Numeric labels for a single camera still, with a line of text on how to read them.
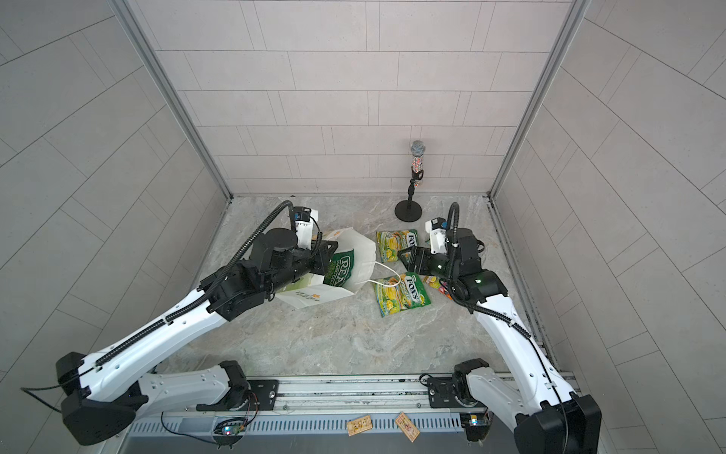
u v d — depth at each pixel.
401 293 0.87
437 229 0.67
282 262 0.48
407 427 0.67
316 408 0.71
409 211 1.11
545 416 0.37
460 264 0.56
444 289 0.87
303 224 0.57
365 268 0.84
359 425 0.67
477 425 0.68
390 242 0.99
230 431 0.64
